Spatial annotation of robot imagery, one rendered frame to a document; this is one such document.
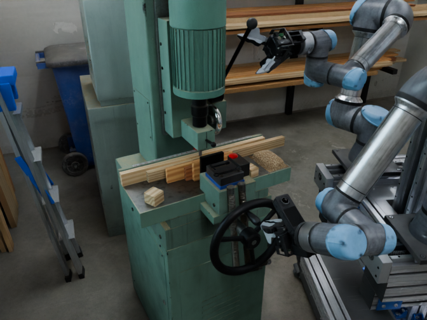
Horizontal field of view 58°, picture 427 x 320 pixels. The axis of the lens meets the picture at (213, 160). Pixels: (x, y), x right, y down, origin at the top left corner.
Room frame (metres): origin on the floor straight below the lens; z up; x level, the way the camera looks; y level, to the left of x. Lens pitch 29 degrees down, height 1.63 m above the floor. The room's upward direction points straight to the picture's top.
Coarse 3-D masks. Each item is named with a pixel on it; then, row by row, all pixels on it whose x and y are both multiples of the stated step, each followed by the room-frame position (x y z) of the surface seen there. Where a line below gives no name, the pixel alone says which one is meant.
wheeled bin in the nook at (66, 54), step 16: (48, 48) 2.98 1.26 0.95; (64, 48) 2.91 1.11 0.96; (80, 48) 2.90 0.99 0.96; (48, 64) 2.62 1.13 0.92; (64, 64) 2.64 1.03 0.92; (80, 64) 2.68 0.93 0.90; (64, 80) 2.67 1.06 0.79; (64, 96) 2.67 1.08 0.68; (80, 96) 2.71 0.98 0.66; (80, 112) 2.72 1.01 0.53; (80, 128) 2.72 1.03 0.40; (64, 144) 3.01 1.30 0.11; (80, 144) 2.72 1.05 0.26; (64, 160) 2.64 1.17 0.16; (80, 160) 2.69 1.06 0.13
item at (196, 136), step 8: (184, 120) 1.31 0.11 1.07; (192, 120) 1.31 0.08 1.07; (184, 128) 1.29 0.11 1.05; (192, 128) 1.24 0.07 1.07; (200, 128) 1.23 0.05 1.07; (208, 128) 1.23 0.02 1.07; (184, 136) 1.29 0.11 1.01; (192, 136) 1.23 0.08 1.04; (200, 136) 1.20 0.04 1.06; (208, 136) 1.22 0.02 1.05; (192, 144) 1.23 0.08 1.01; (200, 144) 1.20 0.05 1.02; (208, 144) 1.22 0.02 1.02
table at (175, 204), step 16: (272, 176) 1.21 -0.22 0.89; (288, 176) 1.25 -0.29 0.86; (128, 192) 1.08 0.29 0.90; (176, 192) 1.08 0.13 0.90; (192, 192) 1.08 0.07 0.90; (144, 208) 0.99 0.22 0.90; (160, 208) 1.00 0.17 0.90; (176, 208) 1.03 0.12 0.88; (192, 208) 1.05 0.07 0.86; (208, 208) 1.04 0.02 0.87; (256, 208) 1.07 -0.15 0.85; (144, 224) 0.97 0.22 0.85
